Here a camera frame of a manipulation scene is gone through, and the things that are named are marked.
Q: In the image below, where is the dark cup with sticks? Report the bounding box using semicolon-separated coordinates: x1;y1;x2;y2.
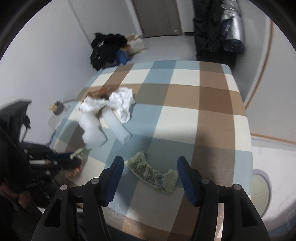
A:
49;100;64;115

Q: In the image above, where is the checkered blue brown tablecloth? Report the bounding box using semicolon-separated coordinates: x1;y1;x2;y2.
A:
51;61;253;240

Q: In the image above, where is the grey brown door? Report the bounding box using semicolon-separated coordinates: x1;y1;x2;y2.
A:
132;0;183;38

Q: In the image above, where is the silver foil bag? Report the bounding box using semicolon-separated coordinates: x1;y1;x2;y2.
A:
220;1;244;54

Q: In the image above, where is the white tissue paper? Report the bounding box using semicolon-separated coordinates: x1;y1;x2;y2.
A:
79;87;135;123

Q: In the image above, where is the white plastic tube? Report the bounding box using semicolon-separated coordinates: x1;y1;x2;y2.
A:
101;106;132;145

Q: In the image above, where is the black hanging coat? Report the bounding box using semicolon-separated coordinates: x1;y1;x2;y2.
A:
193;0;236;67

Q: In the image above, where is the beige paper bag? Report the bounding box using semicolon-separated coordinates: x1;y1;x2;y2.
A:
126;34;147;56

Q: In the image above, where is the white crumpled plastic wrap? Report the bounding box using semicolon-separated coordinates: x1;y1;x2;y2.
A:
79;113;107;147

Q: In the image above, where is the black clothes pile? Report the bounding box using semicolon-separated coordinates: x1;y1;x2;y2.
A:
90;32;128;71

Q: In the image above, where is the blue bag on floor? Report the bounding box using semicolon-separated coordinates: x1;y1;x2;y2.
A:
116;50;129;65

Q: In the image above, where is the yellow-green snack wrapper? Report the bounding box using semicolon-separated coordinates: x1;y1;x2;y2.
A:
124;152;179;193

